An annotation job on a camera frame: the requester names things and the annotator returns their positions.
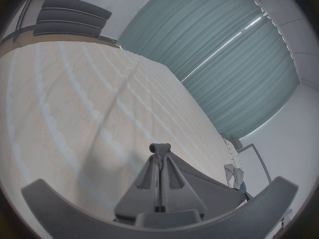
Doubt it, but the grey garment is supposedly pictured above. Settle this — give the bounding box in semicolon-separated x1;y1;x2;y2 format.
224;164;245;190

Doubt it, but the grey bedside table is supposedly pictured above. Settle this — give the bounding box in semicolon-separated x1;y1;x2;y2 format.
220;133;243;150

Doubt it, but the bed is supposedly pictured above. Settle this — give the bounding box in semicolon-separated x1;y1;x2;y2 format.
0;40;272;221

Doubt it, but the white printed pillow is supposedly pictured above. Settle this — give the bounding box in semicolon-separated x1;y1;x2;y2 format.
223;138;243;174

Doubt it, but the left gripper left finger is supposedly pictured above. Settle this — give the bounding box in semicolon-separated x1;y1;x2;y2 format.
114;155;161;218

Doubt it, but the blue-green curtain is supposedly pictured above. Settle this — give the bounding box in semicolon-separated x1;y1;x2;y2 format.
181;15;301;139
117;0;265;81

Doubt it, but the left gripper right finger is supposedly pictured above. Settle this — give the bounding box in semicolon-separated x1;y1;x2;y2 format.
161;153;207;216

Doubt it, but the black T-shirt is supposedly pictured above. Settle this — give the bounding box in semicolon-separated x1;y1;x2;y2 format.
149;143;253;208

